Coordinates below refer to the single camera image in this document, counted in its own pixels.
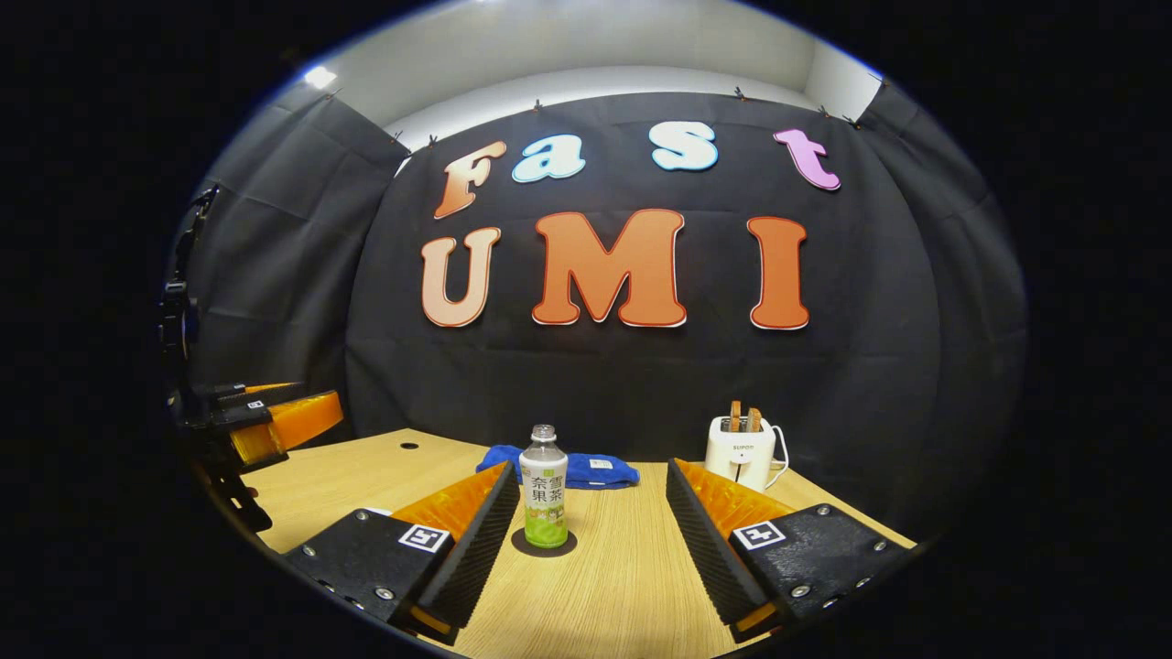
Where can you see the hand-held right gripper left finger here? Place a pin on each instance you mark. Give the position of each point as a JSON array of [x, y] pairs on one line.
[[476, 549]]

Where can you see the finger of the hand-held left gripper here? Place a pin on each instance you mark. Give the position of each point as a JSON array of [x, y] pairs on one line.
[[247, 394], [249, 417]]

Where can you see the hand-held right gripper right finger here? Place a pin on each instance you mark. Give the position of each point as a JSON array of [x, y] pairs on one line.
[[705, 549]]

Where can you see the dark round coaster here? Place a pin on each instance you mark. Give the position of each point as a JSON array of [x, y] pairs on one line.
[[545, 553]]

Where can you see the clear water bottle green drink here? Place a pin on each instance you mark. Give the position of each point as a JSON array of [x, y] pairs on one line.
[[545, 494]]

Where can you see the blue folded towel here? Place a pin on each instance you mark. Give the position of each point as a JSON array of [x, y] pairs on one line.
[[595, 471]]

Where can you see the brown toast slice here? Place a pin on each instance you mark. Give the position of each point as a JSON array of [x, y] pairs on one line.
[[754, 419], [734, 414]]

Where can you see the black backdrop cloth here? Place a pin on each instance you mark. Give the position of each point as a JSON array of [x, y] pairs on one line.
[[595, 394]]

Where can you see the ceiling light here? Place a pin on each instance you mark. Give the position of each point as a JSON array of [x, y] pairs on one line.
[[320, 77]]

